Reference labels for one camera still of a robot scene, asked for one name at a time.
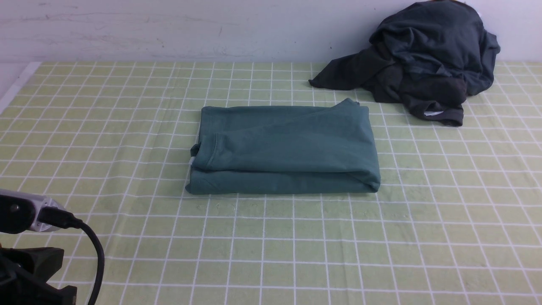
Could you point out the green checkered tablecloth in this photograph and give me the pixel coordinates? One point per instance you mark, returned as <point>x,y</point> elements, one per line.
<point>457,220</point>

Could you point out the dark grey crumpled garment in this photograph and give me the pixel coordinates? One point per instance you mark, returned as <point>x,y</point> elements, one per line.
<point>429,57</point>

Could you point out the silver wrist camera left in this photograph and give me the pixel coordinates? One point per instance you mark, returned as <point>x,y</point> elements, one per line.
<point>19,212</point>

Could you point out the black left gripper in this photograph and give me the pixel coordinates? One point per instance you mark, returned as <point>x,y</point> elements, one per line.
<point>42,263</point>

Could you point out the green long-sleeve top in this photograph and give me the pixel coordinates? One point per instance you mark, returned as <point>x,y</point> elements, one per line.
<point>285,150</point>

